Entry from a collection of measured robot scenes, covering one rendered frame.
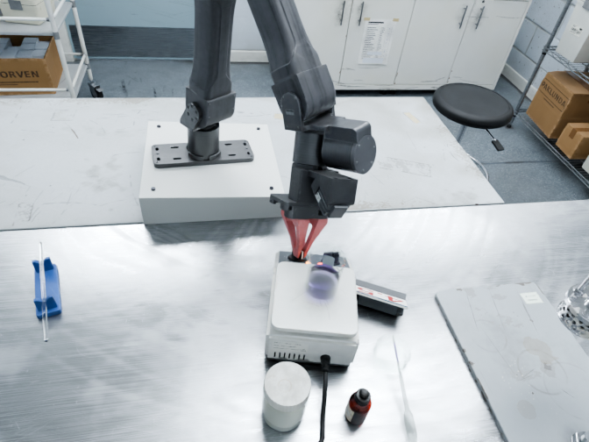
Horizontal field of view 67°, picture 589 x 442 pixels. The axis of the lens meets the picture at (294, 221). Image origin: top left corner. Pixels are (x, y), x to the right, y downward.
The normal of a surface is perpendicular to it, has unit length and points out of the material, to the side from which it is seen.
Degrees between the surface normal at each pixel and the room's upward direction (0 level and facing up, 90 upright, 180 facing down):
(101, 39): 90
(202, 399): 0
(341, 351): 90
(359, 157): 71
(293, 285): 0
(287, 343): 90
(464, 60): 90
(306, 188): 64
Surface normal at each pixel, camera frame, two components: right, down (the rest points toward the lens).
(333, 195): 0.44, 0.26
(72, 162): 0.09, -0.72
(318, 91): 0.66, -0.07
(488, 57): 0.18, 0.69
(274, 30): -0.63, 0.41
